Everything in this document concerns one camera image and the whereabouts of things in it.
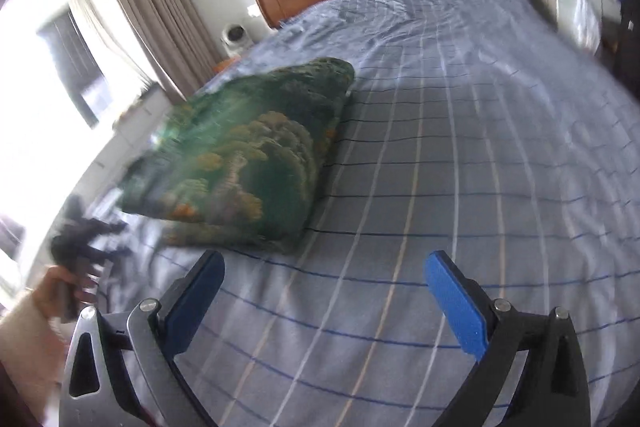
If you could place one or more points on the white sleeved forearm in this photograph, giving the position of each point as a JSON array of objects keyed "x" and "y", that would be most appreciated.
[{"x": 32, "y": 358}]

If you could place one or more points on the orange wooden nightstand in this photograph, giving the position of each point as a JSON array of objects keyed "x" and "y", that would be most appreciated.
[{"x": 222, "y": 65}]

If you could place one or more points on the person left hand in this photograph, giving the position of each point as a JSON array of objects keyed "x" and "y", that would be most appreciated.
[{"x": 50, "y": 295}]

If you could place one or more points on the white plastic bag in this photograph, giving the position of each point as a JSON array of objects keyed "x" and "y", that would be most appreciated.
[{"x": 586, "y": 27}]

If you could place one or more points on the beige curtain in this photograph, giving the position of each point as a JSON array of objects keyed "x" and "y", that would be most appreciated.
[{"x": 176, "y": 42}]

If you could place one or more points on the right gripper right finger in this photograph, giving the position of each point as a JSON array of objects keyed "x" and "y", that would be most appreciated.
[{"x": 553, "y": 387}]

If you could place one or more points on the blue checked bed sheet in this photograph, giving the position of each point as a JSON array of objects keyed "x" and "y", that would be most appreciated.
[{"x": 472, "y": 128}]

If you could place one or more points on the white drawer cabinet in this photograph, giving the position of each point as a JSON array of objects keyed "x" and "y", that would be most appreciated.
[{"x": 130, "y": 137}]

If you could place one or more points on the black and blue hanging clothes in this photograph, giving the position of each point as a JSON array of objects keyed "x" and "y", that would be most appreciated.
[{"x": 626, "y": 67}]

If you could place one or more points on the green patterned jacket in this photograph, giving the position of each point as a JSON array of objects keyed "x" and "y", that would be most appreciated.
[{"x": 240, "y": 165}]

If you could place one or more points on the small white fan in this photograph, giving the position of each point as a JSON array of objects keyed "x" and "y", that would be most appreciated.
[{"x": 236, "y": 39}]

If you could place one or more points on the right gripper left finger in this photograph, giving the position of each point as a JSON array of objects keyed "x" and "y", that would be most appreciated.
[{"x": 97, "y": 389}]

